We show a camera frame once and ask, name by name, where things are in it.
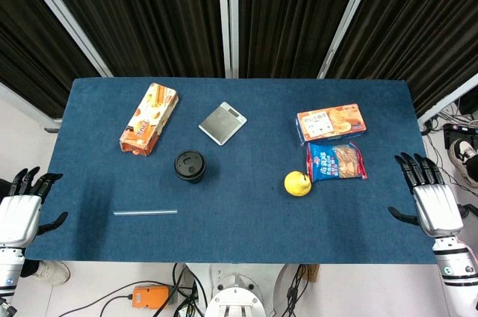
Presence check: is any yellow lemon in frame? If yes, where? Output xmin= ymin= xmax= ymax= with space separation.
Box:
xmin=284 ymin=170 xmax=313 ymax=197

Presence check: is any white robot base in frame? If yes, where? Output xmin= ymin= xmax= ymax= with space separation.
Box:
xmin=186 ymin=263 xmax=296 ymax=317

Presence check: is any tall orange biscuit box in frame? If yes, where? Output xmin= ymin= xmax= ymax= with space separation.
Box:
xmin=119 ymin=82 xmax=179 ymax=156

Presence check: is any orange power box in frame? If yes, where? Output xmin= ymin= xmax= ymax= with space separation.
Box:
xmin=131 ymin=285 xmax=170 ymax=310

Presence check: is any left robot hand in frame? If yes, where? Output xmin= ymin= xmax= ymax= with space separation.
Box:
xmin=0 ymin=166 xmax=69 ymax=249

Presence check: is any translucent blue straw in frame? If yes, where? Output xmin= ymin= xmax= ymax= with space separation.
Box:
xmin=113 ymin=209 xmax=179 ymax=217

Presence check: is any black curtain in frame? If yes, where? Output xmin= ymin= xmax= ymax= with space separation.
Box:
xmin=0 ymin=0 xmax=478 ymax=120

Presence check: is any white sneaker with black trim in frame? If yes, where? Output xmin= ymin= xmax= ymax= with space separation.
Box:
xmin=448 ymin=138 xmax=478 ymax=188

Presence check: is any black floor cable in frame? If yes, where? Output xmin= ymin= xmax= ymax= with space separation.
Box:
xmin=56 ymin=280 xmax=176 ymax=317

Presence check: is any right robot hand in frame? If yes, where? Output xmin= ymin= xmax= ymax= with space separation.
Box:
xmin=388 ymin=151 xmax=465 ymax=238

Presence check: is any blue felt table cloth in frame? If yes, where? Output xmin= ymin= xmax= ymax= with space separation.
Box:
xmin=25 ymin=77 xmax=438 ymax=265

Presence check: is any orange and blue cookie box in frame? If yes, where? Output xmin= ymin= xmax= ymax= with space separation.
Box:
xmin=296 ymin=103 xmax=367 ymax=147

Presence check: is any silver digital kitchen scale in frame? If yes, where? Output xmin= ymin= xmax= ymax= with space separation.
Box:
xmin=198 ymin=101 xmax=248 ymax=147

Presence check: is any black lidded coffee cup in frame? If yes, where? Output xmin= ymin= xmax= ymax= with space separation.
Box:
xmin=173 ymin=150 xmax=208 ymax=185

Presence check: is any blue cracker snack bag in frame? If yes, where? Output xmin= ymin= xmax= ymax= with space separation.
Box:
xmin=305 ymin=141 xmax=368 ymax=182

